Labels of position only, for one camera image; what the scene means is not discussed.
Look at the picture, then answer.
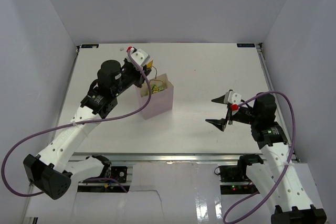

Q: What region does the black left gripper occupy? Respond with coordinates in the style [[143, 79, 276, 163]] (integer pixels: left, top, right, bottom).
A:
[[112, 57, 151, 97]]

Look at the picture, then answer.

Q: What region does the yellow M&M packet large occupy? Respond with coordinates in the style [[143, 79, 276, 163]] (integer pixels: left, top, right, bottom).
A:
[[146, 60, 153, 69]]

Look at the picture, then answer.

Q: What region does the green Himalaya snack packet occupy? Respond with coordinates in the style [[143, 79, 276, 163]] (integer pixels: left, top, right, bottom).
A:
[[151, 84, 167, 94]]

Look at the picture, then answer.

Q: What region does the pink paper bag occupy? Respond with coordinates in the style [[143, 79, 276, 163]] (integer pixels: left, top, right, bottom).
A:
[[140, 73, 174, 120]]

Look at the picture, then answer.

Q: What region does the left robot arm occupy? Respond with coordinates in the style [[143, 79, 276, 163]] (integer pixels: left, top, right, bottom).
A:
[[23, 57, 152, 200]]

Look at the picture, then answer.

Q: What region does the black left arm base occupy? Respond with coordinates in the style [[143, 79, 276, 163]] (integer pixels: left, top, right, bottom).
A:
[[91, 155, 128, 183]]

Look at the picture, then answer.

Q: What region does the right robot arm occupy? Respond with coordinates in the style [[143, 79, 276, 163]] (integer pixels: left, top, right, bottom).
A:
[[207, 90, 327, 223]]

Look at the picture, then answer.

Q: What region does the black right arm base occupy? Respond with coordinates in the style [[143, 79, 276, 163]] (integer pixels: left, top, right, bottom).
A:
[[214, 154, 264, 182]]

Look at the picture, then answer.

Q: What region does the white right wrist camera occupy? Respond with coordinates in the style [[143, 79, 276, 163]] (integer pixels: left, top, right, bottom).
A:
[[224, 90, 242, 111]]

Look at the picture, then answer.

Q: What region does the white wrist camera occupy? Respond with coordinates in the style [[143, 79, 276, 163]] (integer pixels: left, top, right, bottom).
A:
[[224, 90, 242, 111], [126, 47, 152, 67]]

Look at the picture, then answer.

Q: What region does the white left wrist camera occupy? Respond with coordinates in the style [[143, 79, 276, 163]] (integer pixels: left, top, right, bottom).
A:
[[126, 47, 152, 67]]

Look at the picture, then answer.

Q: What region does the aluminium frame rail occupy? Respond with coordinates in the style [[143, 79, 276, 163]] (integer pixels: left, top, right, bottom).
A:
[[46, 152, 297, 163]]

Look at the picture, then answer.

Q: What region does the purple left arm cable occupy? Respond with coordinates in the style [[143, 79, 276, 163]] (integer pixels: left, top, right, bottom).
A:
[[1, 52, 152, 198]]

